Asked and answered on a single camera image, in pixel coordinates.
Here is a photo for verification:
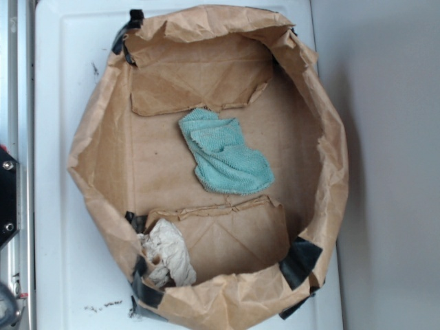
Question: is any black tape bottom right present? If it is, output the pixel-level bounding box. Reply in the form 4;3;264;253
278;236;323;290

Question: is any black tape bottom left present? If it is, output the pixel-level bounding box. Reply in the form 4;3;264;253
131;256;167;322

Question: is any metal corner bracket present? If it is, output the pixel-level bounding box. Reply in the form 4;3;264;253
1;282;23;329

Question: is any crumpled white cloth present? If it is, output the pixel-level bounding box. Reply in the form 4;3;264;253
137;218;197;288

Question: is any brown paper bag tray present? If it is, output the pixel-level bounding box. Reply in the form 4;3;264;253
68;5;349;329

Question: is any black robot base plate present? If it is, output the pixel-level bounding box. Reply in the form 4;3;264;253
0;144;19;249

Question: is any black tape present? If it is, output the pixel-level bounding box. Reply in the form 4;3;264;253
131;256;167;322
278;236;323;290
111;9;144;67

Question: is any black tape top left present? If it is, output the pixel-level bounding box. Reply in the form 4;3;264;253
111;9;144;67

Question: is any blue terry cloth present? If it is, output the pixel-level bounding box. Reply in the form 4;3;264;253
179;108;275;195

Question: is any aluminium frame rail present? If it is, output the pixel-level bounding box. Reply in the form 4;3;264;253
1;1;36;329

